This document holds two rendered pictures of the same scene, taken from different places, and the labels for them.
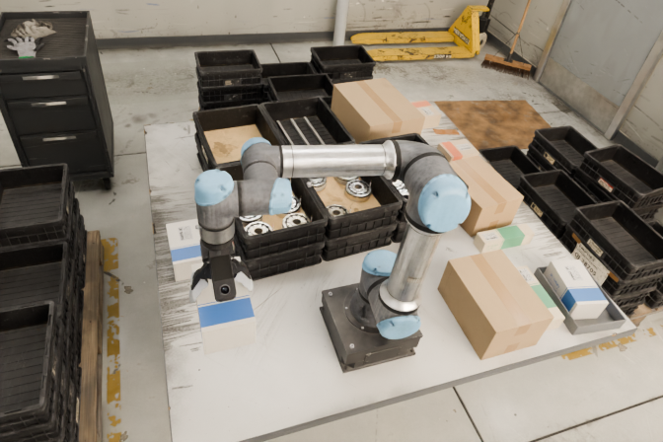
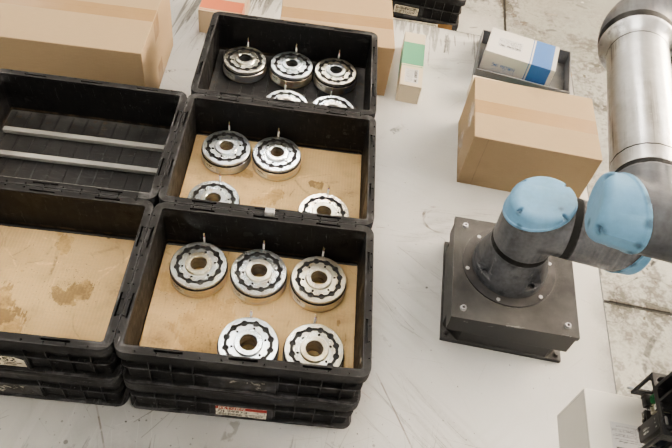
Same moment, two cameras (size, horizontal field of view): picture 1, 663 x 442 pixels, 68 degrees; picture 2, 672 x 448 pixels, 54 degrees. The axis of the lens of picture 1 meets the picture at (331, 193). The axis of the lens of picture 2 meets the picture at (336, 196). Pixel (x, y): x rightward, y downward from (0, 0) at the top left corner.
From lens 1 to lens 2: 1.24 m
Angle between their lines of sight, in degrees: 46
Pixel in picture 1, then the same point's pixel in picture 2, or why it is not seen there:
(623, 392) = not seen: hidden behind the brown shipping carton
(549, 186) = not seen: outside the picture
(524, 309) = (575, 115)
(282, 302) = (408, 387)
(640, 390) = not seen: hidden behind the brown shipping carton
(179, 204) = not seen: outside the picture
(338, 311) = (499, 312)
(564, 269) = (503, 48)
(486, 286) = (531, 126)
